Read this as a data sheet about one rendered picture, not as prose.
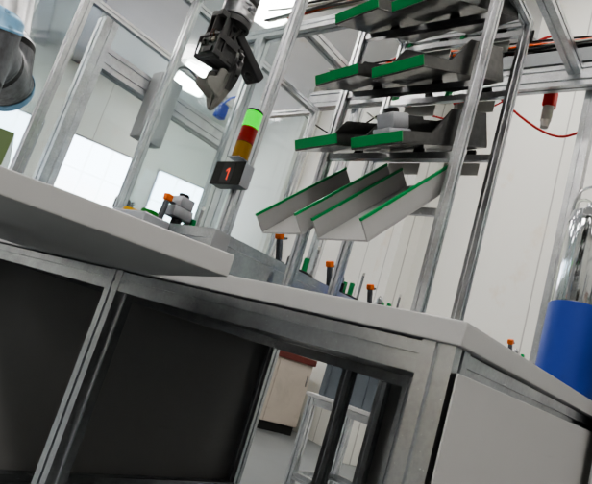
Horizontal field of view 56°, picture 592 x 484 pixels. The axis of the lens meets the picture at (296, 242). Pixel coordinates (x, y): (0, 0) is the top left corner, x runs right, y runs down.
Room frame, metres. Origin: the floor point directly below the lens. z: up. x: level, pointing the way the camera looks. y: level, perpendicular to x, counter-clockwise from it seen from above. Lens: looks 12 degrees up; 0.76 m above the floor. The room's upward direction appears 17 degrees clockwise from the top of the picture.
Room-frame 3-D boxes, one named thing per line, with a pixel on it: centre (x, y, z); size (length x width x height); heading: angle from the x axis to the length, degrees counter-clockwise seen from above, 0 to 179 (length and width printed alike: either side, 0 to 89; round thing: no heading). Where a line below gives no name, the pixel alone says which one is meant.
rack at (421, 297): (1.19, -0.19, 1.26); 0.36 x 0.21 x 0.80; 48
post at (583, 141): (1.86, -0.89, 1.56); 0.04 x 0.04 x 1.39; 48
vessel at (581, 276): (1.54, -0.82, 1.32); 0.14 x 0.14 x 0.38
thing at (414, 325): (1.67, -0.13, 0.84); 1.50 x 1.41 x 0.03; 48
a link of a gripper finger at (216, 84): (1.13, 0.27, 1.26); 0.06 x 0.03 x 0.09; 138
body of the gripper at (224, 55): (1.14, 0.28, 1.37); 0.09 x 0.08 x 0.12; 138
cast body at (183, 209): (1.49, 0.32, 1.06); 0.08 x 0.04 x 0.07; 138
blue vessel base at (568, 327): (1.54, -0.82, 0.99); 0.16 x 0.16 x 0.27
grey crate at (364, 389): (3.28, -0.74, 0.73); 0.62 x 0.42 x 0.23; 48
